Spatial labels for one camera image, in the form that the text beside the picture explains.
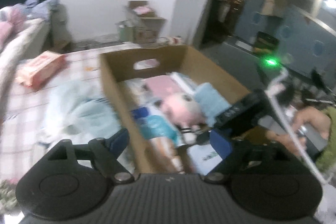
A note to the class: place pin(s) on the white plastic bag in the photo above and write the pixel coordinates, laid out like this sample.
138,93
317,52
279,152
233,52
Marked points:
77,110

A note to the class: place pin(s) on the blue white wipes pack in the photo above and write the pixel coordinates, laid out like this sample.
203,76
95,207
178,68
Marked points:
152,123

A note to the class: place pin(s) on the clear packaged cloth bag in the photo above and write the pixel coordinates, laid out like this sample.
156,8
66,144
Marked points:
138,90

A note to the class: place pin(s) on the pink plush toy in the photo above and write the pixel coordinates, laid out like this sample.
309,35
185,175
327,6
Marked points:
182,110

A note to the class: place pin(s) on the small white carton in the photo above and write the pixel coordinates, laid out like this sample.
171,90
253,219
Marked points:
203,158

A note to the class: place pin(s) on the white striped rolled blanket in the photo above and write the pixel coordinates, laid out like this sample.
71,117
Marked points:
25,45

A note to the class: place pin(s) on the blue checked towel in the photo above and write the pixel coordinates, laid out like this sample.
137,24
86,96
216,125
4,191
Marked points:
212,103

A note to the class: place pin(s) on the green scrunchie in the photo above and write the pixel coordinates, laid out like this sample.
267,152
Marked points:
9,204

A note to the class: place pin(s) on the small cardboard box background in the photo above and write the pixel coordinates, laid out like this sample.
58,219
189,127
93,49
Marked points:
147,25

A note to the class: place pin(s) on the blue grey clothes pile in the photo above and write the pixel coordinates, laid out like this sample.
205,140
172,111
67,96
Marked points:
35,9

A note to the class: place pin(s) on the large brown cardboard box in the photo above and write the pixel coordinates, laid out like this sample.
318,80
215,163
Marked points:
119,66

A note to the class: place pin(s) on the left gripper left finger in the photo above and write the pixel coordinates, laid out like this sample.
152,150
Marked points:
105,153

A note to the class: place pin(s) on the orange striped towel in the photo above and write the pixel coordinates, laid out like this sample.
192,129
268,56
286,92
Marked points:
166,155

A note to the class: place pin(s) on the red tissue pack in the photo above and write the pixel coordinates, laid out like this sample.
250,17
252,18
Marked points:
36,72

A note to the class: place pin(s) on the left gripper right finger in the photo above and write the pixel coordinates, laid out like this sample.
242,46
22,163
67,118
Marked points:
234,153

